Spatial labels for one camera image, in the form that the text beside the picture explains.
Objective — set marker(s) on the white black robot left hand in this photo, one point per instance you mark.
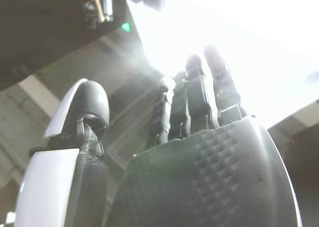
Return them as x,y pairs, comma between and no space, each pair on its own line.
199,182

